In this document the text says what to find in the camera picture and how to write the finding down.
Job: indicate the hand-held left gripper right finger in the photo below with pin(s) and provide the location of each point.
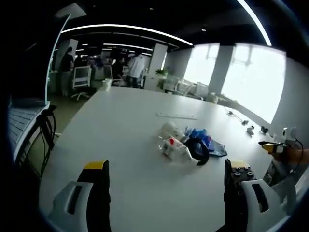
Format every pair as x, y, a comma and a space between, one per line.
251, 207

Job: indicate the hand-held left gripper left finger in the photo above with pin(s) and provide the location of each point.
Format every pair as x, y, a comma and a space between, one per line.
72, 207

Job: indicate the blue plastic bag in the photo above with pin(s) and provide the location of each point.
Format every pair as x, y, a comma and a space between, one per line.
205, 135

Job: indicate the black tape roll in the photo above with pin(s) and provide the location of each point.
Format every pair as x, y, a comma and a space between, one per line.
204, 154

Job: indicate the white packet with red label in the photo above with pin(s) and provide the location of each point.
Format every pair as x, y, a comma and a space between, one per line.
172, 146

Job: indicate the clear plastic bag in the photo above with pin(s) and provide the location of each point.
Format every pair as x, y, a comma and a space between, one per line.
169, 129

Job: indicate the person's right hand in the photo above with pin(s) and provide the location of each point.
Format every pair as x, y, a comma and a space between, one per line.
293, 157

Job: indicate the small black and white gadget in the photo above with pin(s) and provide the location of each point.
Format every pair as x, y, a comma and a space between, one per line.
264, 130

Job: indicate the white power adapter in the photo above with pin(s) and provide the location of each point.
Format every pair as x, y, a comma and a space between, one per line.
293, 131

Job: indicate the small grey gadget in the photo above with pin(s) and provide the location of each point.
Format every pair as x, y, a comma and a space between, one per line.
245, 122

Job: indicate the large bright window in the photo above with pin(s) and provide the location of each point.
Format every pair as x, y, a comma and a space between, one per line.
253, 82

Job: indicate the white table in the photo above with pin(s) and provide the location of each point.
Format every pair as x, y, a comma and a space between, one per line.
125, 125

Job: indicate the open laptop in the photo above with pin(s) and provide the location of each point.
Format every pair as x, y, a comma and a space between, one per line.
26, 116

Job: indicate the narrow bright window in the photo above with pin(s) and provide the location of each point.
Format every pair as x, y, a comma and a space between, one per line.
200, 65

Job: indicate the white paper cup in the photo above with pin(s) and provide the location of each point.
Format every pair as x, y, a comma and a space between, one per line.
106, 84

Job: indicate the white mesh office chair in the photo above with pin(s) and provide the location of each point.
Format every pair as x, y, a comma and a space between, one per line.
81, 79

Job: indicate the short ceiling light strip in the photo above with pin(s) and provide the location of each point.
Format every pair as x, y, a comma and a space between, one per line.
256, 18

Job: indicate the green potted plant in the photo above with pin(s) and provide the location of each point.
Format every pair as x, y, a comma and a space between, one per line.
161, 72

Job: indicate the long ceiling light strip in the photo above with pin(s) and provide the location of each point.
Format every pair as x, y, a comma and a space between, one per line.
125, 28

